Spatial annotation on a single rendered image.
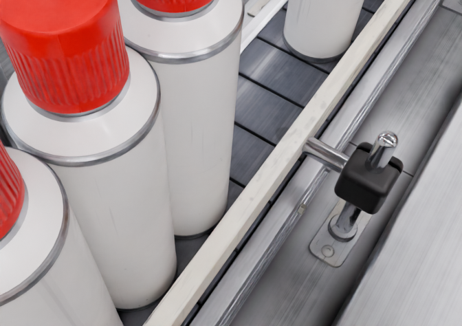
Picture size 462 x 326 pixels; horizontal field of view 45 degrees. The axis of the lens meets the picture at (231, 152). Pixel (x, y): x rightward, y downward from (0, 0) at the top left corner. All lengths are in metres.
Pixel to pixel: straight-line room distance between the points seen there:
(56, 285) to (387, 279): 0.22
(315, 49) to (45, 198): 0.28
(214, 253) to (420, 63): 0.29
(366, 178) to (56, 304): 0.19
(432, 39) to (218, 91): 0.34
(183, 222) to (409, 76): 0.26
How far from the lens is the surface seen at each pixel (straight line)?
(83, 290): 0.20
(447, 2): 0.58
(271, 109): 0.39
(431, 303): 0.35
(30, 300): 0.17
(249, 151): 0.36
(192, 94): 0.22
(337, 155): 0.34
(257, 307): 0.37
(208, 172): 0.27
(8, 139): 0.39
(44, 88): 0.17
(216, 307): 0.32
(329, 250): 0.39
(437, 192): 0.38
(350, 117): 0.40
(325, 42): 0.40
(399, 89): 0.49
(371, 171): 0.32
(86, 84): 0.16
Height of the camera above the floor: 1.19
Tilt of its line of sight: 58 degrees down
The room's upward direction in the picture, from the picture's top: 5 degrees clockwise
